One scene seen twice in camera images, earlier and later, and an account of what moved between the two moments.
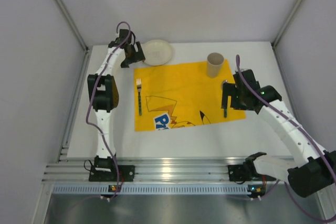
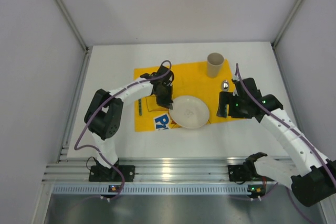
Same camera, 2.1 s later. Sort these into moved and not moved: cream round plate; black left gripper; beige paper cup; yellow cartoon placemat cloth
Moved: black left gripper; cream round plate
Not moved: yellow cartoon placemat cloth; beige paper cup
